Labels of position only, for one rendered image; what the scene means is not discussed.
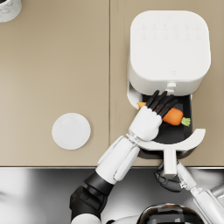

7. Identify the orange carrot with green top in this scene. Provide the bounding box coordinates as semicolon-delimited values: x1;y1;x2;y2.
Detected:
136;101;192;128

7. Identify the air fryer drawer with handle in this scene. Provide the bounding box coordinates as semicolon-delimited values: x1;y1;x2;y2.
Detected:
135;94;207;179

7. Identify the white air fryer body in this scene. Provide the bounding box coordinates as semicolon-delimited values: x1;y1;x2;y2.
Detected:
126;10;212;110

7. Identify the round white plate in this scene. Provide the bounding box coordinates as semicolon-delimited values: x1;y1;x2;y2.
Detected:
51;112;92;151

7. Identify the white marbled round pot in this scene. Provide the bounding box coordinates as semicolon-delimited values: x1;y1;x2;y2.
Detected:
0;0;23;24

